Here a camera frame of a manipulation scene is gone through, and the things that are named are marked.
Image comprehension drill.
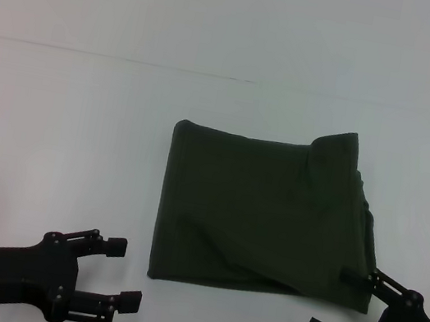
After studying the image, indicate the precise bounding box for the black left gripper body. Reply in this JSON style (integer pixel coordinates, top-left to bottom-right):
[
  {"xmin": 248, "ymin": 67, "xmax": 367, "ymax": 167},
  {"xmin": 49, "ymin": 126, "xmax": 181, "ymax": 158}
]
[{"xmin": 0, "ymin": 223, "xmax": 86, "ymax": 322}]

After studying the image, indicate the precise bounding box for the dark green t-shirt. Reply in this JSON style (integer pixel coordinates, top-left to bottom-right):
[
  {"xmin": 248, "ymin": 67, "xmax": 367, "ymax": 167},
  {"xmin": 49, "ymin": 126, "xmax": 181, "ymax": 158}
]
[{"xmin": 145, "ymin": 100, "xmax": 400, "ymax": 319}]

